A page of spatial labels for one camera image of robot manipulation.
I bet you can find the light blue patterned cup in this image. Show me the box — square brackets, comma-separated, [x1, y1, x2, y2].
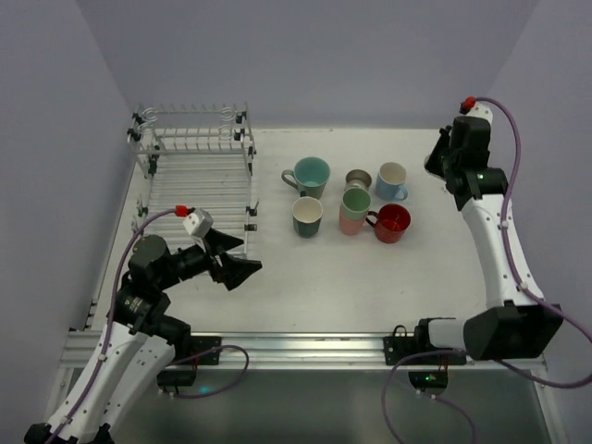
[375, 162, 408, 202]

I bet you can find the red mug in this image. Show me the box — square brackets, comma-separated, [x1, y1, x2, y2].
[365, 203, 412, 244]

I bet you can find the dark green mug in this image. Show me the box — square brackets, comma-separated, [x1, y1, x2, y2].
[292, 196, 324, 239]

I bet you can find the light green tumbler cup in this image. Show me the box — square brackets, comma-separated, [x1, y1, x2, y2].
[340, 188, 372, 220]

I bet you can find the pink tumbler cup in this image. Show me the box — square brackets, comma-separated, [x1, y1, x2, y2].
[339, 212, 365, 236]

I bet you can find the sage green mug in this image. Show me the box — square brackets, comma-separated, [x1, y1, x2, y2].
[281, 156, 331, 200]

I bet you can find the beige tumbler cup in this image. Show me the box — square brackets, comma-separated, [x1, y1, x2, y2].
[424, 155, 446, 182]

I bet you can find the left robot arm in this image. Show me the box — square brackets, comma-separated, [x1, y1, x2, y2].
[24, 229, 263, 443]

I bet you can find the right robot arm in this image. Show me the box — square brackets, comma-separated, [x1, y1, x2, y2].
[415, 116, 562, 361]

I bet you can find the metal dish rack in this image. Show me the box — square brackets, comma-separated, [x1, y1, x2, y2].
[127, 104, 258, 259]

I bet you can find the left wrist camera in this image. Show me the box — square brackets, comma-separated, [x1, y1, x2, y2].
[182, 208, 214, 239]

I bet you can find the aluminium rail frame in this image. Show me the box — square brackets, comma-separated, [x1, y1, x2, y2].
[45, 123, 556, 444]

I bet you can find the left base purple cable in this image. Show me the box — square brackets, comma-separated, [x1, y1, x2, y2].
[159, 344, 251, 400]

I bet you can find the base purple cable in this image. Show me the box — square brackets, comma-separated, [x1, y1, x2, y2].
[159, 344, 251, 400]
[381, 351, 477, 444]

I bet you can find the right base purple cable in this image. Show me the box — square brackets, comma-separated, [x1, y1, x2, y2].
[381, 351, 477, 444]

